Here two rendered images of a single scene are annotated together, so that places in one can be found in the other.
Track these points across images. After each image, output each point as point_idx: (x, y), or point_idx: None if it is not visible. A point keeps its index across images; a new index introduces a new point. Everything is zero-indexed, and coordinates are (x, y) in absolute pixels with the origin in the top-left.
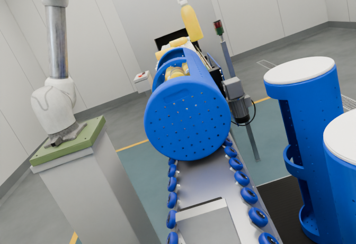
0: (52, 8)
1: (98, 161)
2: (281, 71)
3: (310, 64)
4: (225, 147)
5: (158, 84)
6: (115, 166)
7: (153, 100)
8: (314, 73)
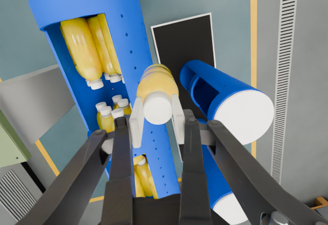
0: None
1: (36, 138)
2: (232, 115)
3: (256, 118)
4: None
5: (69, 78)
6: (36, 97)
7: None
8: (247, 141)
